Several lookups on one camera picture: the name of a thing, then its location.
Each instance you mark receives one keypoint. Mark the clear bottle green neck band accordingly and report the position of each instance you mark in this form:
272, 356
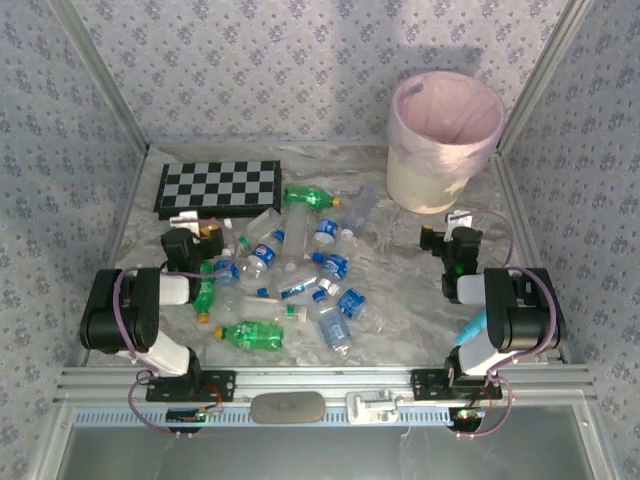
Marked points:
265, 222
260, 307

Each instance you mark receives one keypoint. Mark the green bottle yellow cap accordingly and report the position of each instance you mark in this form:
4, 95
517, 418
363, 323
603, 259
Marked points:
255, 335
305, 195
204, 297

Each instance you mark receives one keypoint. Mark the tall clear plastic bottle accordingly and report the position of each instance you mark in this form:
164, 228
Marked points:
297, 230

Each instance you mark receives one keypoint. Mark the clear bottle pale label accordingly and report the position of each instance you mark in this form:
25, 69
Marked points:
360, 210

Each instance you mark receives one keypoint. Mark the blue label bottle white cap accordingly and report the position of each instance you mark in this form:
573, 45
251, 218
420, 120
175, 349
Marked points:
335, 267

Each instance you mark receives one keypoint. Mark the blue label plastic bottle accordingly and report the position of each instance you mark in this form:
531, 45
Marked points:
351, 302

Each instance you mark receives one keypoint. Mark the pale blue label bottle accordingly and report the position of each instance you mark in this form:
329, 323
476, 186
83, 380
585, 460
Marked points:
334, 327

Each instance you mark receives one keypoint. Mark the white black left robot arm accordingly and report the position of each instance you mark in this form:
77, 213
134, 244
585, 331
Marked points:
120, 320

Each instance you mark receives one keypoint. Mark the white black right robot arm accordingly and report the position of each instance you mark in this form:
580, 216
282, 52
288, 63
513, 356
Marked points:
525, 320

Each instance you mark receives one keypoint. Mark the cream waste bin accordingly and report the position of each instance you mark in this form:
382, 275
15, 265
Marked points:
420, 190

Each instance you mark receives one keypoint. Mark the pink plastic bin liner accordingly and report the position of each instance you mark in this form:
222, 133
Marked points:
450, 110

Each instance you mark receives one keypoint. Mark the black grey chessboard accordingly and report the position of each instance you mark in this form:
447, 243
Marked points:
220, 185

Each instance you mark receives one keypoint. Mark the teal plastic tool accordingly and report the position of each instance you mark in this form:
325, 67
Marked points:
470, 330

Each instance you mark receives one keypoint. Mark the left circuit board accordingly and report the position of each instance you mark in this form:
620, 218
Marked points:
187, 416

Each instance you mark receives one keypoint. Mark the circuit board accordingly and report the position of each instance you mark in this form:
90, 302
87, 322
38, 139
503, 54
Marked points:
465, 415
187, 416

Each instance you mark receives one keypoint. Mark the right circuit board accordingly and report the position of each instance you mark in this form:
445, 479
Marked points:
465, 415

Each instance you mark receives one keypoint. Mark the grey oval stone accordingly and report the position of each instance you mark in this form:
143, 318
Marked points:
287, 407

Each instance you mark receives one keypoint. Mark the grey glass panel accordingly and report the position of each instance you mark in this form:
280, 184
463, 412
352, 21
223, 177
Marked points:
325, 455

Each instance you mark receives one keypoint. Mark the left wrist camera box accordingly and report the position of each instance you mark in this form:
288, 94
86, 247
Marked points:
182, 220

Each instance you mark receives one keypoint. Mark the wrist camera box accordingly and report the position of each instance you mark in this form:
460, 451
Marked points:
182, 220
460, 218

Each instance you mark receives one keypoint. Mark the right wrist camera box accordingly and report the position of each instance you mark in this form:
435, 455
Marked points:
460, 218

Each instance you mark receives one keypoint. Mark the aluminium side rail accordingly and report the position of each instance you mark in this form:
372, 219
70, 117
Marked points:
520, 210
117, 235

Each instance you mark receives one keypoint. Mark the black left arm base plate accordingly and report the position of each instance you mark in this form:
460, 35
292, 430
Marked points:
220, 387

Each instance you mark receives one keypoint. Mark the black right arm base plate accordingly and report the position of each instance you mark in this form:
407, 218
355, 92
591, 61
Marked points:
425, 385

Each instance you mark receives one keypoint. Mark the white plastic bracket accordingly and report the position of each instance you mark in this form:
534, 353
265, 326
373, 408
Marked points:
370, 407

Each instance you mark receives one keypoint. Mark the aluminium corner post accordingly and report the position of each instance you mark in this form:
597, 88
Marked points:
542, 75
105, 75

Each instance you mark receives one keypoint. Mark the aluminium mounting rail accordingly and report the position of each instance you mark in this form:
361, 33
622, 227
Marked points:
325, 380

